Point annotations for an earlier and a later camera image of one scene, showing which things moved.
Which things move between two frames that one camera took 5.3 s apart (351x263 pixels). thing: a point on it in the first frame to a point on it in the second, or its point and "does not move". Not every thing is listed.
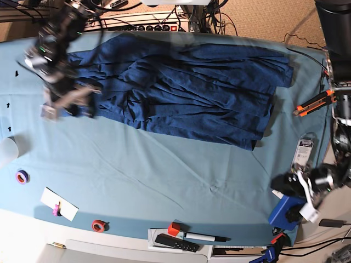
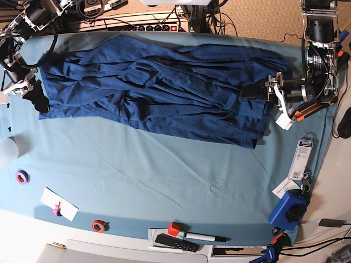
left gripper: [62, 92] to [22, 76]
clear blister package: [304, 152] does not move
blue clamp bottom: [270, 256] does not move
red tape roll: [100, 226] does not move
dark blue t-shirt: [223, 92] does not move
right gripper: [321, 180] to [286, 90]
